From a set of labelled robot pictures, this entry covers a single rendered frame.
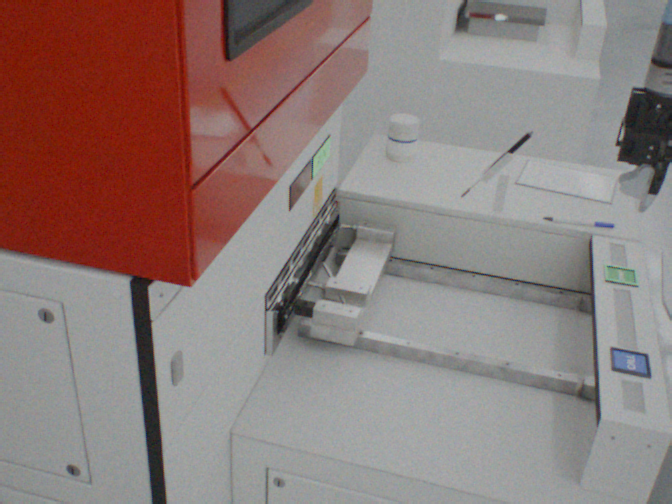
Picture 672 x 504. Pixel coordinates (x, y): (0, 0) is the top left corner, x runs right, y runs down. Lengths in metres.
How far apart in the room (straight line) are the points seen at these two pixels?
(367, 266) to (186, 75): 0.87
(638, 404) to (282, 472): 0.55
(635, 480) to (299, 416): 0.51
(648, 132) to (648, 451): 0.50
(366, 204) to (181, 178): 0.91
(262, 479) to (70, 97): 0.72
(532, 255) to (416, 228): 0.25
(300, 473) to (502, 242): 0.67
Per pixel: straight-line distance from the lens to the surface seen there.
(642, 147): 1.32
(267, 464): 1.23
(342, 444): 1.20
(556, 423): 1.31
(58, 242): 0.86
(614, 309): 1.37
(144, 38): 0.71
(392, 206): 1.60
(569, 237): 1.59
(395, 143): 1.75
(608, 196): 1.74
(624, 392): 1.19
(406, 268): 1.58
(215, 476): 1.21
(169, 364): 0.92
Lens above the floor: 1.67
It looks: 31 degrees down
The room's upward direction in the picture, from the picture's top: 3 degrees clockwise
